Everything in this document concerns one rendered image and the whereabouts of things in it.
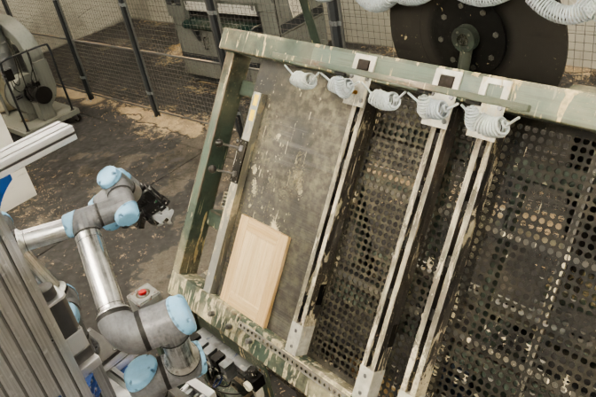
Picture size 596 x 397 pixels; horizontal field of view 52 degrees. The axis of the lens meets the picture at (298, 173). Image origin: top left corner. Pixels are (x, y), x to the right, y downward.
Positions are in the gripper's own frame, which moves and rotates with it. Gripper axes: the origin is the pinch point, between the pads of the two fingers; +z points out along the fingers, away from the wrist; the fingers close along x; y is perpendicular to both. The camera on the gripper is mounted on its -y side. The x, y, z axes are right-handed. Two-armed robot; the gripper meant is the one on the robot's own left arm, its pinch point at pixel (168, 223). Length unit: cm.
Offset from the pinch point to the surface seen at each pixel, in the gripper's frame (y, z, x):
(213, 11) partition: 206, 114, 238
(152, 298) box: -28.8, 33.9, 18.5
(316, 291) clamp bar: 5, 27, -63
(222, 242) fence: 7.9, 31.9, -1.7
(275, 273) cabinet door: 5.6, 32.7, -36.6
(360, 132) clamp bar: 61, -3, -65
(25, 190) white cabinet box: -8, 141, 356
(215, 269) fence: -3.9, 38.3, -1.1
